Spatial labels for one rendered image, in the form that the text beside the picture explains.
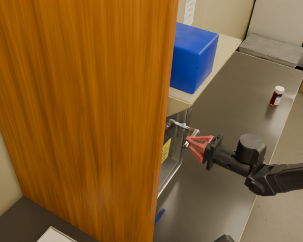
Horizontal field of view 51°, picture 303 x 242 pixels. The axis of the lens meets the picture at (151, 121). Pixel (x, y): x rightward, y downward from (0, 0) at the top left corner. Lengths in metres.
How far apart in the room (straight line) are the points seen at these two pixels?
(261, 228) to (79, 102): 1.86
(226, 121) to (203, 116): 0.10
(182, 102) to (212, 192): 0.64
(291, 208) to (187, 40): 2.02
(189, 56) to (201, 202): 0.68
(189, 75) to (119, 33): 0.17
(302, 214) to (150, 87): 2.10
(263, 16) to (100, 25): 3.39
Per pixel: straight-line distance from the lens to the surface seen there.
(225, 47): 0.81
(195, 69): 0.59
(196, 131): 1.00
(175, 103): 0.62
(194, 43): 0.61
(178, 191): 1.17
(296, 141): 3.03
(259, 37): 3.84
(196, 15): 0.83
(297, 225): 2.45
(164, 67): 0.49
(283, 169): 0.86
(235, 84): 1.75
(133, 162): 0.66
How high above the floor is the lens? 1.87
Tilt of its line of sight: 41 degrees down
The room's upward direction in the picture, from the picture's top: 4 degrees clockwise
